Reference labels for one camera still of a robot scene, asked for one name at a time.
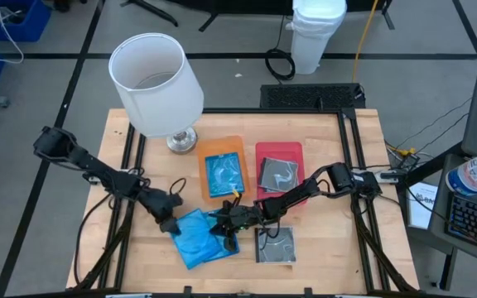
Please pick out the white wipes canister blue label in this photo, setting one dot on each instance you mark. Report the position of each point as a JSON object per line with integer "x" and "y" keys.
{"x": 476, "y": 171}

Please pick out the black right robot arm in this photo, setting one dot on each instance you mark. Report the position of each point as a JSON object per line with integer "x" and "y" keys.
{"x": 288, "y": 198}

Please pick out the grey computer desk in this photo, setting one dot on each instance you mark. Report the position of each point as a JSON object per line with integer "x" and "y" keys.
{"x": 435, "y": 246}

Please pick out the black stand legs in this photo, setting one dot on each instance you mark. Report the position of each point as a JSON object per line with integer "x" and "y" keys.
{"x": 155, "y": 12}

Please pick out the black aluminium table frame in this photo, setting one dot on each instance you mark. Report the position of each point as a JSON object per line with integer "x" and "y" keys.
{"x": 263, "y": 111}

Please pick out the white shade table lamp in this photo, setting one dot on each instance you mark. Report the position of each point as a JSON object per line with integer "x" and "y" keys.
{"x": 155, "y": 91}

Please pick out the orange translucent plastic bin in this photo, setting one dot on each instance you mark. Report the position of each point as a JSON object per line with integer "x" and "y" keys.
{"x": 222, "y": 145}

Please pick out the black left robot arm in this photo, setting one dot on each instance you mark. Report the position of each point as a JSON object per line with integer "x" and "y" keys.
{"x": 85, "y": 159}

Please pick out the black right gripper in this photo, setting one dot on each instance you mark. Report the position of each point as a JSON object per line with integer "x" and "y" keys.
{"x": 242, "y": 217}

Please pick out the white printed paper sheet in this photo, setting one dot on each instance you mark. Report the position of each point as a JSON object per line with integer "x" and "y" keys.
{"x": 420, "y": 207}

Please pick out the black partition screen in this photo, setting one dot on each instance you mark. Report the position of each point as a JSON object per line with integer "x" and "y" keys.
{"x": 263, "y": 5}

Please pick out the red translucent plastic bin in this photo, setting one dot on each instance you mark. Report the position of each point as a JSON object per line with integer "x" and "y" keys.
{"x": 280, "y": 150}

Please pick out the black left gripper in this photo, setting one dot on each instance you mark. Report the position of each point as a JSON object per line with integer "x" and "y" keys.
{"x": 162, "y": 205}

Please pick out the white trash bin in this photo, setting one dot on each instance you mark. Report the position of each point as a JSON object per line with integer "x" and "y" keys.
{"x": 317, "y": 33}

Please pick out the black backlit keyboard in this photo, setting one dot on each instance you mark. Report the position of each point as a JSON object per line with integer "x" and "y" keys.
{"x": 476, "y": 223}

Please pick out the black perforated computer case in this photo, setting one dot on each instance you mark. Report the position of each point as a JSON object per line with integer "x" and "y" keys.
{"x": 309, "y": 96}

